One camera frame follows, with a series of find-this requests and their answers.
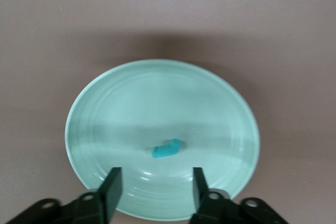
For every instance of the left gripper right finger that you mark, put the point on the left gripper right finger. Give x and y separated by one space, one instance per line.
203 203

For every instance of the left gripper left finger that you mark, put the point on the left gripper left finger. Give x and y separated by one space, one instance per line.
110 195

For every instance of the teal foam letter l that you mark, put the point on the teal foam letter l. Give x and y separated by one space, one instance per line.
165 151

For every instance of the green round plate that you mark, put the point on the green round plate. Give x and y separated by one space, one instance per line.
157 103

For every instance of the brown table cover sheet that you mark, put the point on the brown table cover sheet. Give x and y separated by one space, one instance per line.
157 11

